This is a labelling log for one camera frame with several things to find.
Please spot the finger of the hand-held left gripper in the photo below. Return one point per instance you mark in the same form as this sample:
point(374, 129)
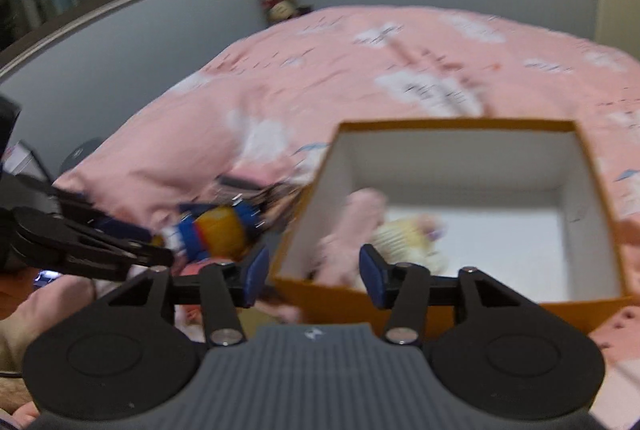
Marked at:
point(85, 210)
point(100, 255)

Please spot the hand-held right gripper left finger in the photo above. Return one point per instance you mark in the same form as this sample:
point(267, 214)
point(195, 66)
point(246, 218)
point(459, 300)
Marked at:
point(257, 272)

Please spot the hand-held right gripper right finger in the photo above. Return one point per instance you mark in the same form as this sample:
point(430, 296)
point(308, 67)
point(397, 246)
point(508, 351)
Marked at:
point(372, 275)

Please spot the person's left forearm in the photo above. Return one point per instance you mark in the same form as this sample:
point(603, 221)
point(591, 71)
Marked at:
point(55, 300)

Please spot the pink printed blanket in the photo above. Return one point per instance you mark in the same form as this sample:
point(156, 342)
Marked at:
point(325, 75)

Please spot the orange cardboard box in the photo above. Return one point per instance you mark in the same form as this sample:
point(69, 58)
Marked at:
point(450, 190)

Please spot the dark round object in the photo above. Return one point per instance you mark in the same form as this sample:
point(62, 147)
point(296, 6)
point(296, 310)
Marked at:
point(82, 154)

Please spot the dark picture card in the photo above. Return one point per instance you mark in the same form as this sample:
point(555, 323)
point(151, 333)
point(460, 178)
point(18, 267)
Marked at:
point(250, 192)

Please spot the pink plush toy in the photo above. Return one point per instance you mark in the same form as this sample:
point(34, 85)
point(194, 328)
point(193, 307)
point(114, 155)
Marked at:
point(350, 230)

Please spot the cream crochet toy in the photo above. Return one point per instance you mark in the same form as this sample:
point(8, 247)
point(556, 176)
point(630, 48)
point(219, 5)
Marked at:
point(405, 237)

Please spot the blue yellow toy figure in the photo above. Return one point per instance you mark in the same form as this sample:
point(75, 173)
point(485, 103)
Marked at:
point(220, 230)

